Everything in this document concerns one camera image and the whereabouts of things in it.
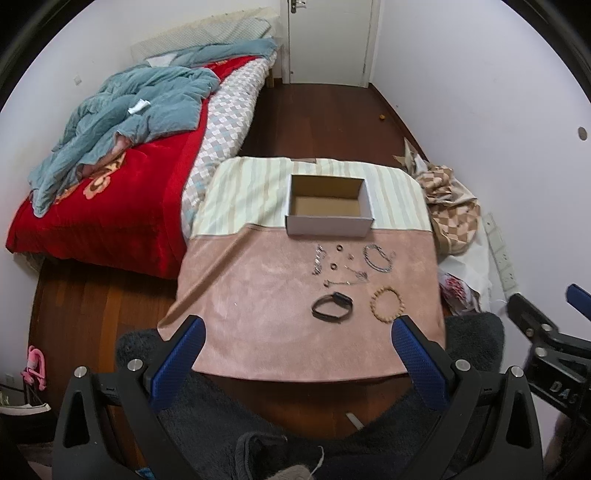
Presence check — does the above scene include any brown checkered cloth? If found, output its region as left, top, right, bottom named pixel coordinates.
left=394, top=139, right=481, bottom=256

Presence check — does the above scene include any white red plastic bag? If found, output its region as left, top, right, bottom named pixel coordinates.
left=438, top=271, right=476, bottom=315

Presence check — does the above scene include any pink striped table cloth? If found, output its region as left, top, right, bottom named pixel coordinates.
left=157, top=157, right=446, bottom=382

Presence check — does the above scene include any checkered bed sheet mattress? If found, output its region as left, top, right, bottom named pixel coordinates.
left=180, top=53, right=277, bottom=238

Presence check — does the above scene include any black smart band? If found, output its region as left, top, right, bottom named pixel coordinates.
left=311, top=292, right=353, bottom=323

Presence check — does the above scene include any white door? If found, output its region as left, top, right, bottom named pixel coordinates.
left=280, top=0, right=382, bottom=88

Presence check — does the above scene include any silver pendant necklace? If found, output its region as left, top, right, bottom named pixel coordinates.
left=322, top=266, right=370, bottom=288

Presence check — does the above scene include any wooden bead bracelet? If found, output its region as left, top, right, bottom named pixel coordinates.
left=368, top=286, right=406, bottom=323

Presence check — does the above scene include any white power strip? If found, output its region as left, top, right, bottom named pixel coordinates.
left=482, top=213, right=519, bottom=299

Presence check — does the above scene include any white cardboard box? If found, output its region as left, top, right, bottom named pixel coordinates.
left=284, top=174, right=375, bottom=238

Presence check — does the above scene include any dark fluffy seat cover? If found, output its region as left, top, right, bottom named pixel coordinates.
left=115, top=312, right=506, bottom=480

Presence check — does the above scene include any striped pillow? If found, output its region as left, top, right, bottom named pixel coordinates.
left=130, top=7, right=281, bottom=61

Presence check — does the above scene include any red blanket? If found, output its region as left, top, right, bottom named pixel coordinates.
left=6, top=56, right=256, bottom=279

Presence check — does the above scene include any blue-grey quilt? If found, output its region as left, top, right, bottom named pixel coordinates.
left=28, top=38, right=277, bottom=218

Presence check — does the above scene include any silver chain bracelet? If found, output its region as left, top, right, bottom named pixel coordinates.
left=362, top=243, right=398, bottom=275

